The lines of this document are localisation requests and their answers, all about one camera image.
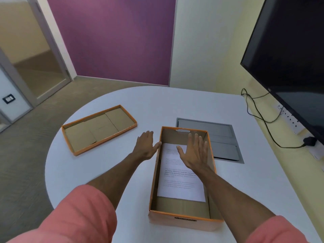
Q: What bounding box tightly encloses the person's left hand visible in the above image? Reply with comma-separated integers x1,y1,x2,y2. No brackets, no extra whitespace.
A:
135,131,162,161

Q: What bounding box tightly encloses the person's right hand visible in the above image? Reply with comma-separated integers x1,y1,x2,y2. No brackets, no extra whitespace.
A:
176,133,209,174

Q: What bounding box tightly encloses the person's right forearm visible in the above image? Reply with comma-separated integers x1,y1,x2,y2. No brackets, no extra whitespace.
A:
195,167,276,236

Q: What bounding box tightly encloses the person's left forearm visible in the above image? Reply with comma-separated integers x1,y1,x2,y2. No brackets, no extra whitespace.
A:
86,153,145,210

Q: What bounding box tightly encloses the white printed paper sheet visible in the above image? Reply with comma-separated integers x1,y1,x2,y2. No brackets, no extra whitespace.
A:
157,143,206,203

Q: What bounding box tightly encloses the orange cardboard box lid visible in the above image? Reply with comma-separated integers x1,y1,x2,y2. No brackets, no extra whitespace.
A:
62,105,138,157

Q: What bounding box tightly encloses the orange cardboard box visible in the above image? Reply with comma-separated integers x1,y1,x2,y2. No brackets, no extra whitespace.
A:
148,126,225,232

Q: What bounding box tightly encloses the pink shirt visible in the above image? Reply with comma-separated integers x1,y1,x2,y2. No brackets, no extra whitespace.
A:
8,185,312,243

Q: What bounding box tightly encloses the black flat screen monitor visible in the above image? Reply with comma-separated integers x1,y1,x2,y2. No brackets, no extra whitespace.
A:
240,0,324,146

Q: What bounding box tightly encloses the gray table cable hatch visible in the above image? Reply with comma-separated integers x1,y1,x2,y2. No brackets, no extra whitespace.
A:
176,117,245,164

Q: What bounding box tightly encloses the black power cable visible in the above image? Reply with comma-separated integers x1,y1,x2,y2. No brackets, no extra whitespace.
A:
240,88,305,149

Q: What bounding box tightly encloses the white wall socket strip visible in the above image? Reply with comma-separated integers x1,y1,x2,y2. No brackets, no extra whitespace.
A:
274,104,307,136

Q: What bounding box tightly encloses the glass door with gray frame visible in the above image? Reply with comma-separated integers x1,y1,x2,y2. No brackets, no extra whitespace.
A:
0,0,76,107

